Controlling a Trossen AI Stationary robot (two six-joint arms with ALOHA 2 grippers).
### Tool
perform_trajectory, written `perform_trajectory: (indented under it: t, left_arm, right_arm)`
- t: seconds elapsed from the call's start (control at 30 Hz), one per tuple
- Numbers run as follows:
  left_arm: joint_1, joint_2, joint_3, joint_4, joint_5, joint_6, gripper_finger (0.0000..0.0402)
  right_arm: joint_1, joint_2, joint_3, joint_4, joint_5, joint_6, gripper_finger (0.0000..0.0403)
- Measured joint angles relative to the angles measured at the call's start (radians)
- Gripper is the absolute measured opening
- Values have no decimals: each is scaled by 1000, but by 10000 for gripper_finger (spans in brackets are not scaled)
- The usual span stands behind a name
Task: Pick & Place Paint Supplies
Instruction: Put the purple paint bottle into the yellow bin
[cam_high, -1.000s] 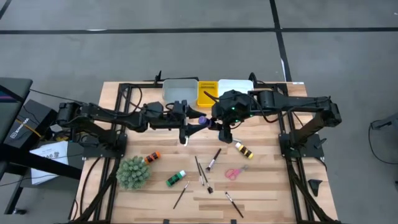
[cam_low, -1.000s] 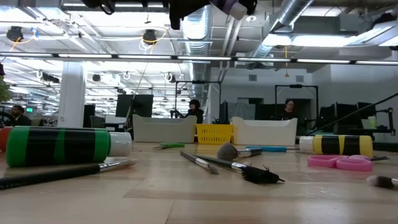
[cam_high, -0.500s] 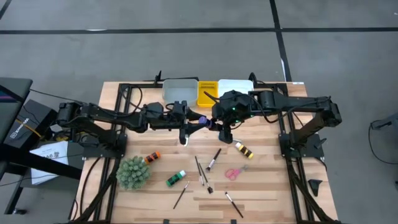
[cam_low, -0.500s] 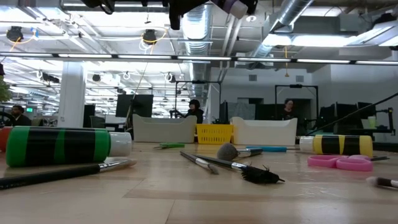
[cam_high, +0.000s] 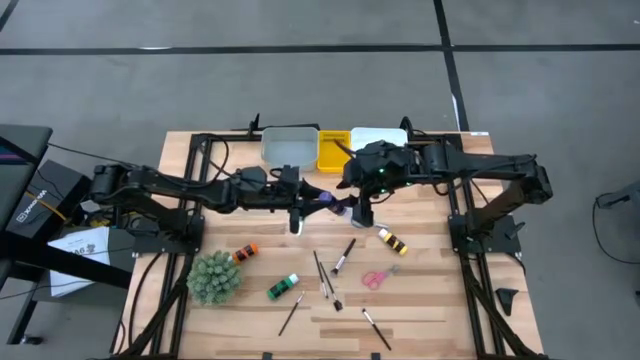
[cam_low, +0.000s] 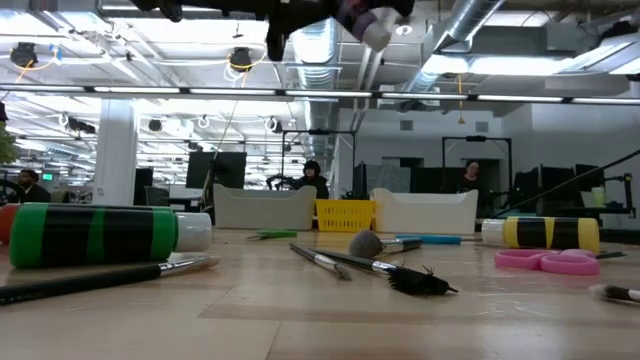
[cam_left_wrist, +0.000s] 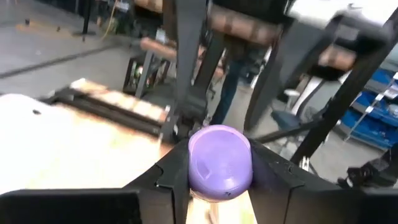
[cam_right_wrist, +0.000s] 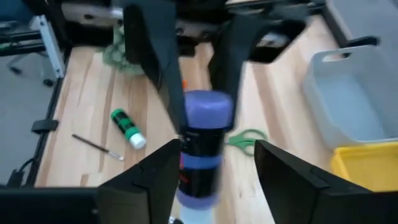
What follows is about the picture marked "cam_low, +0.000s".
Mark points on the orange paint bottle white cap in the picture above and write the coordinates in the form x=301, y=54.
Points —
x=6, y=222

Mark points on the grey-white plastic bin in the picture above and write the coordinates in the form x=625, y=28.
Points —
x=265, y=207

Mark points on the smooth silver ventilation duct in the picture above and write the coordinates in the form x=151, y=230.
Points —
x=470, y=20

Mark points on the long ceiling light strip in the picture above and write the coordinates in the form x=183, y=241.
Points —
x=320, y=93

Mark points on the green plant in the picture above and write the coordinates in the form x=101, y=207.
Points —
x=6, y=145

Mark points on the white building column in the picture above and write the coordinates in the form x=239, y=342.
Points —
x=115, y=150

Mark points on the green exit sign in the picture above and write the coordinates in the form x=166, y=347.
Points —
x=47, y=176

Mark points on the thin grey flat-tip paintbrush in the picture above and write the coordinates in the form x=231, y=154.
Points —
x=320, y=260

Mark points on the yellow paint bottle white cap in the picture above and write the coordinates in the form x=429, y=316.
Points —
x=545, y=232

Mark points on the white plastic bin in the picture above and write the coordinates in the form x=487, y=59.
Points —
x=425, y=212

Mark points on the dark office chair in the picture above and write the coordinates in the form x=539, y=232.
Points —
x=156, y=196

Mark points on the thick long black paintbrush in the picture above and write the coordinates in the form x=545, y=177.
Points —
x=100, y=278

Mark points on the green paint bottle white cap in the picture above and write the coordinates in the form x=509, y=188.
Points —
x=90, y=235

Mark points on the person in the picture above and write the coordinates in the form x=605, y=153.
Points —
x=470, y=177
x=30, y=187
x=312, y=182

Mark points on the purple paint bottle white cap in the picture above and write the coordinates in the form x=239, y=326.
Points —
x=372, y=32

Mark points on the black stand frame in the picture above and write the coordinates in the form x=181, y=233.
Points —
x=475, y=138

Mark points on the slim brush with white-tipped bristles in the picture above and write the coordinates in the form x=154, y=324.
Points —
x=615, y=293

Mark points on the paintbrush with frayed black bristles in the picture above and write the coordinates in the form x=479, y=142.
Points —
x=415, y=282

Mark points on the thin black slanted rod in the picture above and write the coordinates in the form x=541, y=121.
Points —
x=565, y=184

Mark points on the round fluffy grey brush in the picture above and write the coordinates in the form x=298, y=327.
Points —
x=367, y=245

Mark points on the black background monitor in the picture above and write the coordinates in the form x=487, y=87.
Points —
x=557, y=182

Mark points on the yellow slotted plastic basket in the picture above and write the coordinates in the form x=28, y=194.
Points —
x=345, y=215

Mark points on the pale green cup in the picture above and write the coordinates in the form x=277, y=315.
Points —
x=598, y=196

